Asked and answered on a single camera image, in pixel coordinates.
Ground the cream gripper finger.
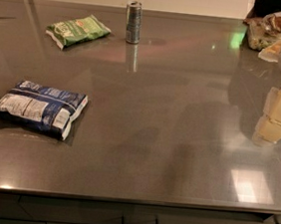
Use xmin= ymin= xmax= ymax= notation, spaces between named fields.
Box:
xmin=252 ymin=87 xmax=281 ymax=147

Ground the blue chip bag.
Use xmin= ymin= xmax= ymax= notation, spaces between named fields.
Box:
xmin=0 ymin=81 xmax=90 ymax=140

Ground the clear plastic food bag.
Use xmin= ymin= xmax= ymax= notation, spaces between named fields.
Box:
xmin=244 ymin=12 xmax=281 ymax=62

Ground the green chip bag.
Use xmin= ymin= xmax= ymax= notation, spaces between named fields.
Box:
xmin=46 ymin=15 xmax=111 ymax=50

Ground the grey cabinet drawer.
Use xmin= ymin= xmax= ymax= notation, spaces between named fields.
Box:
xmin=20 ymin=195 xmax=269 ymax=224

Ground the silver drink can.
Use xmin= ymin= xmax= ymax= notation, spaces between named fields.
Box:
xmin=126 ymin=0 xmax=142 ymax=44

